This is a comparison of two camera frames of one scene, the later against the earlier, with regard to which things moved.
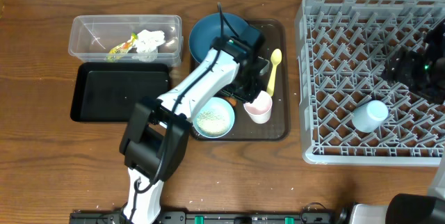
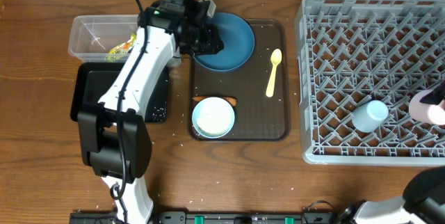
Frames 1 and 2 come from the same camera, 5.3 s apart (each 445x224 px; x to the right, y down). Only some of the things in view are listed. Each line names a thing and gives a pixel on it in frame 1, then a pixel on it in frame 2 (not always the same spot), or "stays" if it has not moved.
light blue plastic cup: x=367 y=117 stays
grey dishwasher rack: x=343 y=44 stays
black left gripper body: x=246 y=89 -> x=200 y=40
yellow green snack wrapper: x=120 y=51 stays
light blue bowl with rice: x=215 y=119 stays
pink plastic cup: x=260 y=110 -> x=425 y=112
